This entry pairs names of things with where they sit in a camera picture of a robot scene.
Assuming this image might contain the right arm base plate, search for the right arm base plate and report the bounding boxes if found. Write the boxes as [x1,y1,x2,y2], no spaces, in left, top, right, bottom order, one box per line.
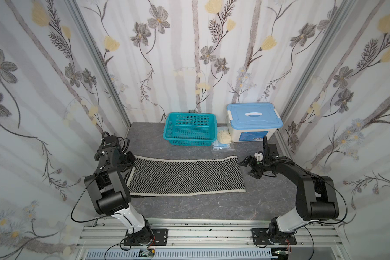
[251,228,297,247]

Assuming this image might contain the aluminium rail frame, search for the aluminium rail frame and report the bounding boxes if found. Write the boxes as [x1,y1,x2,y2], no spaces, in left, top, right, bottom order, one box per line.
[72,218,351,260]

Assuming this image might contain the bag of blue masks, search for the bag of blue masks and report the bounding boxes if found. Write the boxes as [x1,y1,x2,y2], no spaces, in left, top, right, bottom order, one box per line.
[212,140,234,152]

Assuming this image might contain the black white knitted scarf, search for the black white knitted scarf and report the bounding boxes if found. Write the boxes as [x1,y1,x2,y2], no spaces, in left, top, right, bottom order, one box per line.
[126,156,246,197]

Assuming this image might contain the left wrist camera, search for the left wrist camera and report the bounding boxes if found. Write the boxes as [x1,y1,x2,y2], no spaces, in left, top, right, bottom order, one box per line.
[100,131,123,151]

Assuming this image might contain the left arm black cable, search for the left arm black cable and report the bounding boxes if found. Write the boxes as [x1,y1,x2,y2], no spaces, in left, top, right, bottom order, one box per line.
[70,168,101,224]

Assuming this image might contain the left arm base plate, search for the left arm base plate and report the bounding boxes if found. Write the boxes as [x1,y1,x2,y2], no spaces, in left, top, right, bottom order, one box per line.
[121,229,169,247]

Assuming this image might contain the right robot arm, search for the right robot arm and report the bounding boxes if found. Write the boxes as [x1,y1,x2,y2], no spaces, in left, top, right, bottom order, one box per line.
[239,153,340,245]

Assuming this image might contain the teal plastic basket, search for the teal plastic basket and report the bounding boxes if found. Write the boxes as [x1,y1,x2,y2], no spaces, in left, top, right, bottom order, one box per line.
[163,112,217,147]

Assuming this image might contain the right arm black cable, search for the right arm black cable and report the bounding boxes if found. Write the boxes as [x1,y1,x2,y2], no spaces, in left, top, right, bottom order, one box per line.
[294,224,316,260]

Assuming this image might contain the white box with blue lid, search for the white box with blue lid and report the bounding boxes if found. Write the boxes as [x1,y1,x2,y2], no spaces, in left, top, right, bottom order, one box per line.
[227,102,283,142]

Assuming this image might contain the white slotted cable duct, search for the white slotted cable duct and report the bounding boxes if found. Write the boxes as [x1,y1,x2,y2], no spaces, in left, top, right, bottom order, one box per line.
[83,248,278,260]

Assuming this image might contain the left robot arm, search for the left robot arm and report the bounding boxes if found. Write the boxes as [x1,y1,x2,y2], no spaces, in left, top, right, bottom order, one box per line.
[84,147,154,245]

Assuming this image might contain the bag of white gloves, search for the bag of white gloves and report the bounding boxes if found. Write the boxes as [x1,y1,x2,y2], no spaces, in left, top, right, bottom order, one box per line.
[217,126,232,145]

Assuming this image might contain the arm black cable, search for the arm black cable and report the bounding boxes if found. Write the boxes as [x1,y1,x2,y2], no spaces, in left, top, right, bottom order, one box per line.
[70,168,101,224]
[294,224,316,260]

